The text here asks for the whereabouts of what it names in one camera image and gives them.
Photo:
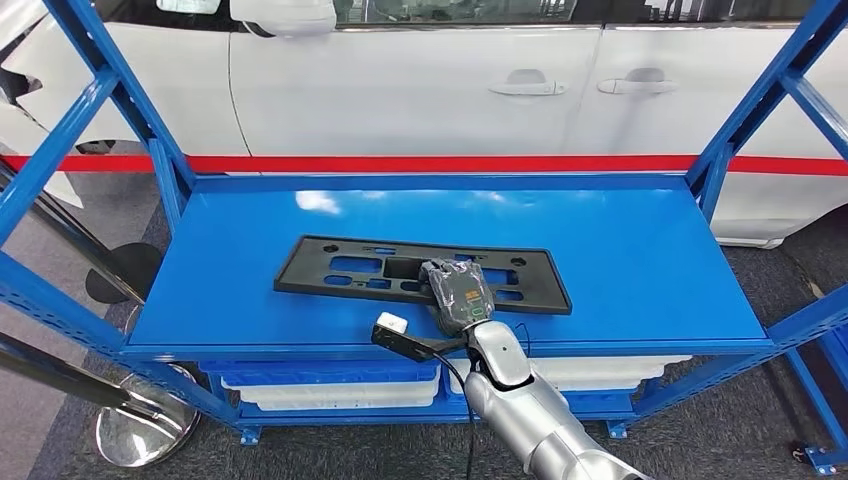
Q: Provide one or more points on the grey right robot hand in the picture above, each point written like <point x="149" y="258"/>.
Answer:
<point x="460" y="298"/>

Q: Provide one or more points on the white plastic crate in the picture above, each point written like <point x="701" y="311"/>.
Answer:
<point x="331" y="394"/>
<point x="596" y="384"/>
<point x="331" y="405"/>
<point x="629" y="368"/>

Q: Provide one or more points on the white car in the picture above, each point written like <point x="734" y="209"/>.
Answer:
<point x="397" y="99"/>

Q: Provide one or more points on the black plastic frame part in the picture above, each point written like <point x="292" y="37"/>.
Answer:
<point x="298" y="278"/>

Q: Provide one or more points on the blue metal shelf rack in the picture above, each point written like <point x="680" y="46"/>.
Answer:
<point x="265" y="265"/>

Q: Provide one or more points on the blue wheeled rack cart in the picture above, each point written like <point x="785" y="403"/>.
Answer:
<point x="828" y="457"/>

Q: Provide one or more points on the black stanchion post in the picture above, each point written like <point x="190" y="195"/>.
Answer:
<point x="139" y="262"/>

